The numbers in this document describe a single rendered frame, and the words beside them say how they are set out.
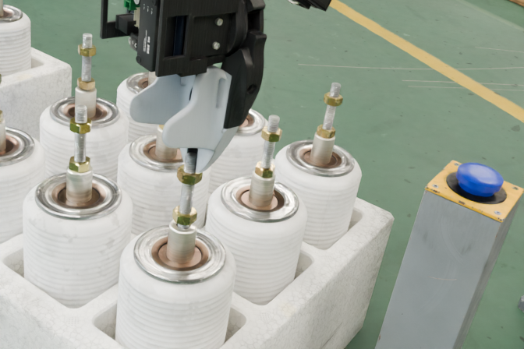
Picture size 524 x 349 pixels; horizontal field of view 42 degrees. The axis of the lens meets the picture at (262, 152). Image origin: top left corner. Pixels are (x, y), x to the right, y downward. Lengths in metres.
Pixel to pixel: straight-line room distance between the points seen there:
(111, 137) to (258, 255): 0.22
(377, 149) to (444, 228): 0.76
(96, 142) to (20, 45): 0.34
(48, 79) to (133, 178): 0.41
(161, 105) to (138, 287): 0.14
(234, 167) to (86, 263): 0.23
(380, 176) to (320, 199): 0.56
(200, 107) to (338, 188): 0.28
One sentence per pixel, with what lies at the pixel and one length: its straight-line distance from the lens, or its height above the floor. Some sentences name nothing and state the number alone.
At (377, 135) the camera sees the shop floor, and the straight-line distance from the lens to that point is 1.42.
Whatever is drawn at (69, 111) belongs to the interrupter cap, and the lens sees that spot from 0.78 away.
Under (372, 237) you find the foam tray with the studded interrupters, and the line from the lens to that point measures 0.76.
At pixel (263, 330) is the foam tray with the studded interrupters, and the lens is 0.61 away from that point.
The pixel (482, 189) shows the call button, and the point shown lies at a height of 0.32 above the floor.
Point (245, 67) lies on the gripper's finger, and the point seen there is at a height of 0.43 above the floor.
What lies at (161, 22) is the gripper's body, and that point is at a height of 0.47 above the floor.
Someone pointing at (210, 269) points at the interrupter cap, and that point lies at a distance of 0.55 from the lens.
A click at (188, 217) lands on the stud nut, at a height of 0.29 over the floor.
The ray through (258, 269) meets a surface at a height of 0.20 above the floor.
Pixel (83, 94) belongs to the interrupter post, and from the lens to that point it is 0.75.
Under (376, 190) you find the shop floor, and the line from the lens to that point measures 1.22.
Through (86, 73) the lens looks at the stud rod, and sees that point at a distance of 0.75.
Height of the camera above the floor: 0.60
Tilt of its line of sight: 28 degrees down
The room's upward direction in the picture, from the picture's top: 10 degrees clockwise
